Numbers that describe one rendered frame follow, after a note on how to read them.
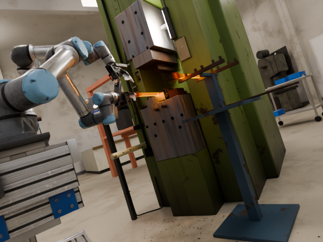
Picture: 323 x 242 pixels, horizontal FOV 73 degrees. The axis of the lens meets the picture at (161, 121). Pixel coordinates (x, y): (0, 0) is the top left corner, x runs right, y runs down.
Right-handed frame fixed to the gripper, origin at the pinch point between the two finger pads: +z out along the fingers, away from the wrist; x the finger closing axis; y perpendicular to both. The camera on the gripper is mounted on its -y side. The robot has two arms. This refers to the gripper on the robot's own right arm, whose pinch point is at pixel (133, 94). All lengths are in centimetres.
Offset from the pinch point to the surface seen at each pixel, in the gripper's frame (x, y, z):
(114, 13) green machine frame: -26, -90, 41
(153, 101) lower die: -4.4, 5.3, 27.7
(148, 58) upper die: 3.5, -28.8, 27.3
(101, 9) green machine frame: -40, -103, 41
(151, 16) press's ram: 13, -64, 38
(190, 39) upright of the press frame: 37, -31, 41
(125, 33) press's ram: -11, -58, 27
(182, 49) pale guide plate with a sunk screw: 29, -26, 39
